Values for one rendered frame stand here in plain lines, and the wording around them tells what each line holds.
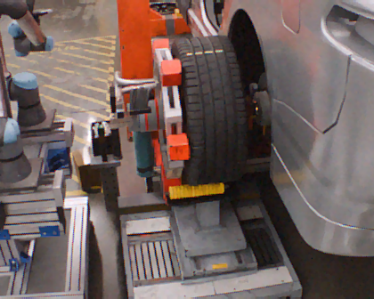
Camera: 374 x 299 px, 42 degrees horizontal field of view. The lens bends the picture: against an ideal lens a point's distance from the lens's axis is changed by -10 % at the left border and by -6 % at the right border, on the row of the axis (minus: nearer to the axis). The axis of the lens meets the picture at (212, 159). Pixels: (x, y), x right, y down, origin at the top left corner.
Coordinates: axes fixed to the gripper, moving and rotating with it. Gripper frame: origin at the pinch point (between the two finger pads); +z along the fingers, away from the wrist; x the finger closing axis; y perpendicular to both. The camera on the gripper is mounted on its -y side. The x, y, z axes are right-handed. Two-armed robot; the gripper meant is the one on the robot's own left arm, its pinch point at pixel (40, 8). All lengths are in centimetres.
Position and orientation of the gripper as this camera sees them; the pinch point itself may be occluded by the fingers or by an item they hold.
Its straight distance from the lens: 292.0
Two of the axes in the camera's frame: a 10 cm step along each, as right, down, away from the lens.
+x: 9.9, 1.5, -0.2
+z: 0.9, -5.1, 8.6
